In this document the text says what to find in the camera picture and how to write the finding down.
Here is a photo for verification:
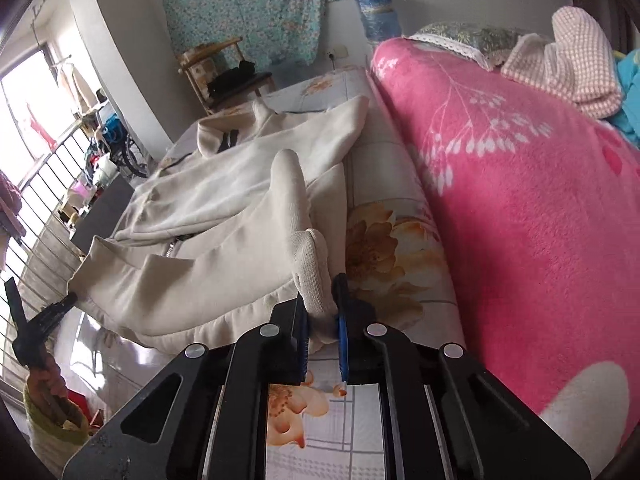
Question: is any hanging cream garment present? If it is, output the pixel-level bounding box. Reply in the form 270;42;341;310
57;62;98;111

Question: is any pink checkered cloth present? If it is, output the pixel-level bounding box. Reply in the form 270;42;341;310
500;6;626;120

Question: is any wooden chair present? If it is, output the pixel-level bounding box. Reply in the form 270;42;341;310
177;36;276;116

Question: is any metal balcony railing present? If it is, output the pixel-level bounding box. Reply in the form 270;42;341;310
0;122;108;391

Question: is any blue floral blanket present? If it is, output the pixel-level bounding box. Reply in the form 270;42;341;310
607;50;640;148

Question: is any hanging red garment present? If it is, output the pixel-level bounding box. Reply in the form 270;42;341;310
27;102;56;151

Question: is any person's left hand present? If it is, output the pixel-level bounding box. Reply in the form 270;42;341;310
25;352;83;428

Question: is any black clothing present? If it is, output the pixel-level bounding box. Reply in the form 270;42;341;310
207;61;258;98

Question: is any pink floral fleece blanket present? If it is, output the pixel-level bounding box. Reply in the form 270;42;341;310
367;35;640;441

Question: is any bicycle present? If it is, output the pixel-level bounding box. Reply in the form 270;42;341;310
117;132;151;178

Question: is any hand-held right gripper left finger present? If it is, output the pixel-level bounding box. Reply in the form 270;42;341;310
62;295;311;480

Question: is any pile of bags and clothes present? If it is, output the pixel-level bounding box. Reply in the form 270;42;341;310
82;110;126;196

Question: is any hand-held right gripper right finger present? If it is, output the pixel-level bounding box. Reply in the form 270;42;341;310
332;272;591;480

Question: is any teal floral wall cloth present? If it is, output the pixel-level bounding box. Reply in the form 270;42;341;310
161;0;343;68

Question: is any hanging dark garment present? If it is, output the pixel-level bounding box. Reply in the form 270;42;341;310
0;170;26;238

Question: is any lace trimmed floral pillow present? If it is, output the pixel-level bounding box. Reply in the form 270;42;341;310
407;21;538;71

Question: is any cream zip jacket black trim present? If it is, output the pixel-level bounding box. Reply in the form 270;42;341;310
67;95;371;356

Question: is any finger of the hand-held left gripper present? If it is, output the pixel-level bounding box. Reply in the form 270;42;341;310
29;292;79;337
4;277;30;342

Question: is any floral printed bedsheet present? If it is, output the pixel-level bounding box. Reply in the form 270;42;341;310
65;70;468;480

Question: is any blue water bottle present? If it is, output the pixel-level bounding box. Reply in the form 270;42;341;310
354;0;403;43

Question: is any dark grey cabinet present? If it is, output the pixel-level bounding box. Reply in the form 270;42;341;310
70;175;136;256

